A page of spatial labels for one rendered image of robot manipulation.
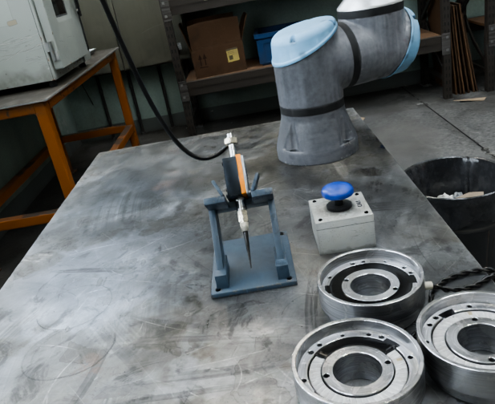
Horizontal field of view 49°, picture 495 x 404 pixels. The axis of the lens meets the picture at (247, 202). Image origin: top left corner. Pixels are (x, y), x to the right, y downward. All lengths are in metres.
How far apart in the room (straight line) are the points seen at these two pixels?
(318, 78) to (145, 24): 3.36
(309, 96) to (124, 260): 0.41
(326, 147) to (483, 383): 0.58
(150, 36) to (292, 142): 3.33
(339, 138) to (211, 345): 0.51
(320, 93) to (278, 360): 0.53
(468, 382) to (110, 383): 0.32
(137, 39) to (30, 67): 1.72
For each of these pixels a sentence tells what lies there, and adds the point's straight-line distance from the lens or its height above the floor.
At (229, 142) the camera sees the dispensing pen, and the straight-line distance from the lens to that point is 0.66.
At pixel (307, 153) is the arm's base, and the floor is 0.82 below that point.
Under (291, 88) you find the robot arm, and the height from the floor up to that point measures 0.94.
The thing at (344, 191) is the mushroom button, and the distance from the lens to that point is 0.67.
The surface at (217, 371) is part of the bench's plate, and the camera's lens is 0.54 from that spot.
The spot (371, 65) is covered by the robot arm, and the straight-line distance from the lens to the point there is 0.99.
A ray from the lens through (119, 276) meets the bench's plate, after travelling 0.74.
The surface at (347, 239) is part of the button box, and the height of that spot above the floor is 0.82.
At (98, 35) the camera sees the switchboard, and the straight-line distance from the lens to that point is 4.32.
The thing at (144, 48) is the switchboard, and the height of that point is 0.69.
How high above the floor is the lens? 1.14
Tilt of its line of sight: 24 degrees down
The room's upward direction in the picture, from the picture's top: 11 degrees counter-clockwise
